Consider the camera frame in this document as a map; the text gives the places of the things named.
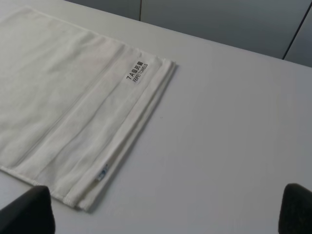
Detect white towel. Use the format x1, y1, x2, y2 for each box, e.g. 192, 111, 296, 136
0, 7, 176, 211

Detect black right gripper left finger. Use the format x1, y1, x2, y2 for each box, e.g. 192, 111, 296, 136
0, 186, 56, 234

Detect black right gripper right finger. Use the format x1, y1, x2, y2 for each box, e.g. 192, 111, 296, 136
278, 183, 312, 234

